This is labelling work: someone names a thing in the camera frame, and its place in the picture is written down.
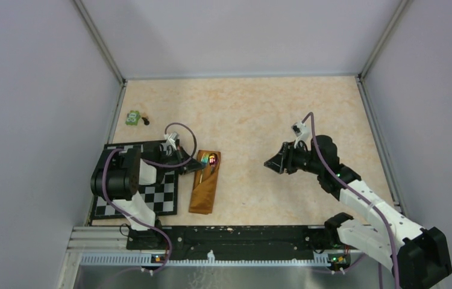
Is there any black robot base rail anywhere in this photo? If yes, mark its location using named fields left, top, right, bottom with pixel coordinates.
left=126, top=225, right=355, bottom=266

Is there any iridescent rainbow spoon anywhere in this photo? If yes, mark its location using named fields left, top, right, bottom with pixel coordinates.
left=209, top=154, right=218, bottom=175

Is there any black white chessboard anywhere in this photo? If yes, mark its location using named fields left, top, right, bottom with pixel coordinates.
left=90, top=141, right=179, bottom=221

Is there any brown satin napkin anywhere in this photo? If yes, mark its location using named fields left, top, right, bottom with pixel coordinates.
left=188, top=150, right=221, bottom=214

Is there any green toy block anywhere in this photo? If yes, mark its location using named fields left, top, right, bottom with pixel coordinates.
left=125, top=110, right=141, bottom=126

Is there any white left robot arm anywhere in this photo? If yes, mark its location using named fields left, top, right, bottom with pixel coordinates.
left=90, top=139, right=204, bottom=249

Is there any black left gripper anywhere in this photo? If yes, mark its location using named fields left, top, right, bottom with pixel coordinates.
left=157, top=145, right=206, bottom=175

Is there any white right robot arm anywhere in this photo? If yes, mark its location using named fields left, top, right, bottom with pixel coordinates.
left=264, top=122, right=452, bottom=288

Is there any small wooden black-tipped piece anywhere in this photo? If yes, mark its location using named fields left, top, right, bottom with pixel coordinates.
left=141, top=114, right=150, bottom=126

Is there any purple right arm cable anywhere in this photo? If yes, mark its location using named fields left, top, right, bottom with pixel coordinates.
left=301, top=111, right=401, bottom=289

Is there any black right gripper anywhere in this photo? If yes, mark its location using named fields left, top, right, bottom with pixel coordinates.
left=265, top=140, right=323, bottom=175

